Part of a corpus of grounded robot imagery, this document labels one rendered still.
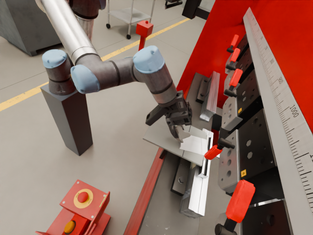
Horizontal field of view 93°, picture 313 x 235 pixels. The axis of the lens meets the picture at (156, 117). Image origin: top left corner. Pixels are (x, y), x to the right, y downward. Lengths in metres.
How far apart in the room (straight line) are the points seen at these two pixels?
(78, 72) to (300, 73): 0.46
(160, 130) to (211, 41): 0.88
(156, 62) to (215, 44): 0.97
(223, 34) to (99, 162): 1.54
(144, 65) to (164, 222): 0.55
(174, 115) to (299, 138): 0.31
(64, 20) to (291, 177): 0.61
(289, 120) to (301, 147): 0.06
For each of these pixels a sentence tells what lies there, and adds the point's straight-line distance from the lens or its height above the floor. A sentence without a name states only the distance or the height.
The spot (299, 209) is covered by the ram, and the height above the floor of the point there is 1.36.
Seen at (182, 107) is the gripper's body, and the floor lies 1.21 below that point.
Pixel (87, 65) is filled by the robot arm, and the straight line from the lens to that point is 0.44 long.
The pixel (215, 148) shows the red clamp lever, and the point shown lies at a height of 1.21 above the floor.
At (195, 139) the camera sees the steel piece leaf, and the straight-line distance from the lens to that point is 0.70.
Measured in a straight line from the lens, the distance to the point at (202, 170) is 0.64.
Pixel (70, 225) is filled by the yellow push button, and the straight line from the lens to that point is 0.80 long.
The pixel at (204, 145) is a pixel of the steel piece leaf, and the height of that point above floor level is 1.00.
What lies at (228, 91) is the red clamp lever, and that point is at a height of 1.26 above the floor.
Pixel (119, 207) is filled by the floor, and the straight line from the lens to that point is 1.53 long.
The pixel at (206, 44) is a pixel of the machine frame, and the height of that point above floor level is 1.12.
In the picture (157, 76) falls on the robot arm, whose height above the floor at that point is 1.30.
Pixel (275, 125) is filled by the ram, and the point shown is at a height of 1.36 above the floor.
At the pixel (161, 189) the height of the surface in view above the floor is 0.88.
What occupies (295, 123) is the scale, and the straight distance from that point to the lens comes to 0.32.
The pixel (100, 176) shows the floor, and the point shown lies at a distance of 1.60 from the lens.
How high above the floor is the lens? 1.52
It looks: 48 degrees down
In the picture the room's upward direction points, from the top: 21 degrees clockwise
